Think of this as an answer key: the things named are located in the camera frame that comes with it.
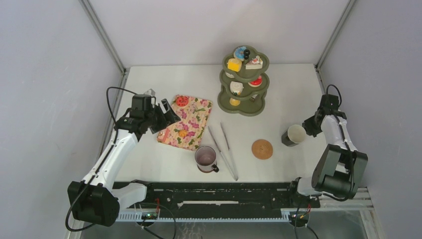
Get green three-tier stand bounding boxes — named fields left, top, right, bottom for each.
left=217, top=45, right=270, bottom=117

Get chocolate cherry cake slice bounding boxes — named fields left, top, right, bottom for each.
left=249, top=94, right=258, bottom=102

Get pink layered cake slice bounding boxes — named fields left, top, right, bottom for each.
left=157, top=129, right=169, bottom=142

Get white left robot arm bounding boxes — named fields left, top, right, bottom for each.
left=65, top=89, right=181, bottom=232

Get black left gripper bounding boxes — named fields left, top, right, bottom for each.
left=144, top=99, right=180, bottom=134

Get red glazed flower donut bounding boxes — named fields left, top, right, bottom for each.
left=248, top=75, right=262, bottom=88

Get white slotted cable duct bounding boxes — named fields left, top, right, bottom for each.
left=117, top=211, right=292, bottom=223

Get triangular fruit cake slice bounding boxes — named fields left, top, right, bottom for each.
left=245, top=55, right=263, bottom=70

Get yellow cream cake ball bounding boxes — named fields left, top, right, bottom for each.
left=229, top=98, right=241, bottom=107

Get coral sprinkled donut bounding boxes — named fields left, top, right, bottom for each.
left=175, top=95, right=190, bottom=108

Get dark wooden coaster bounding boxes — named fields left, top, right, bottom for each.
left=197, top=166, right=219, bottom=173

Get floral dessert tray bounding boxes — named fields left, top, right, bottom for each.
left=159, top=95, right=213, bottom=151

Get yellow swirl roll cake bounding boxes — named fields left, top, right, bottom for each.
left=227, top=58, right=242, bottom=72

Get dark cup white interior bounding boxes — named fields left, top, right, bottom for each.
left=281, top=124, right=307, bottom=147

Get white chocolate-striped donut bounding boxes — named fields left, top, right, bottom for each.
left=225, top=72, right=234, bottom=78

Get purple mug black handle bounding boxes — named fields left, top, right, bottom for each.
left=195, top=146, right=218, bottom=171

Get woven rattan coaster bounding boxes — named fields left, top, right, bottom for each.
left=251, top=139, right=273, bottom=160

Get blue glazed donut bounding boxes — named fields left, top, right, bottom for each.
left=233, top=46, right=247, bottom=61

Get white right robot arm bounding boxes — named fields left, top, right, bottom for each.
left=287, top=94, right=368, bottom=207

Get silver metal tongs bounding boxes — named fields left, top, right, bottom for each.
left=207, top=125, right=239, bottom=181

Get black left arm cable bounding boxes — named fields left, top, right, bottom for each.
left=65, top=86, right=139, bottom=232

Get white swirl roll cake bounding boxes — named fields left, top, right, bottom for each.
left=229, top=81, right=244, bottom=96

